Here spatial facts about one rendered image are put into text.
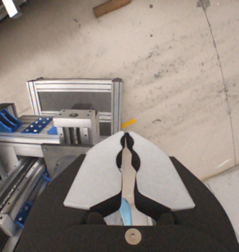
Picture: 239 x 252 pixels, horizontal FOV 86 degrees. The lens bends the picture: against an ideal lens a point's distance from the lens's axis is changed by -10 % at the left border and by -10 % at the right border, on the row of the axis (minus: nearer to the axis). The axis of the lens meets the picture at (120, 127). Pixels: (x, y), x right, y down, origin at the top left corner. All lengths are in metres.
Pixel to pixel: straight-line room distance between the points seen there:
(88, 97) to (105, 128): 0.33
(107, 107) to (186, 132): 0.99
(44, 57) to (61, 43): 0.22
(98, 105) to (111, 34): 0.65
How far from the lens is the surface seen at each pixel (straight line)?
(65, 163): 0.51
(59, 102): 1.40
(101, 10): 1.41
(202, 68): 1.64
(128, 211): 0.42
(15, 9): 0.59
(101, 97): 1.28
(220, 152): 2.25
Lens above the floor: 1.43
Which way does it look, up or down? 63 degrees down
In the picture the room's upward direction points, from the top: 179 degrees counter-clockwise
